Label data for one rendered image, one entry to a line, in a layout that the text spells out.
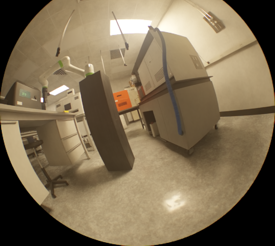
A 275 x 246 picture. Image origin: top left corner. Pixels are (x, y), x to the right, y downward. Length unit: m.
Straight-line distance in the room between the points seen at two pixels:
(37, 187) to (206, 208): 1.09
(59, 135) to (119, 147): 0.80
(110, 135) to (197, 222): 0.99
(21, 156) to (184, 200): 1.12
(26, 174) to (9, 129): 0.32
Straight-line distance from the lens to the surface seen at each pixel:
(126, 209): 0.74
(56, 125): 1.26
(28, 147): 1.17
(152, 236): 0.63
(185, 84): 0.83
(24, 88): 1.08
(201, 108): 0.94
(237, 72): 1.68
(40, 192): 0.93
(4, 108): 0.83
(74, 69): 1.43
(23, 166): 0.87
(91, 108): 0.95
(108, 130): 0.88
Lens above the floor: 0.62
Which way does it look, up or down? 1 degrees up
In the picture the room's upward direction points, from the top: 18 degrees counter-clockwise
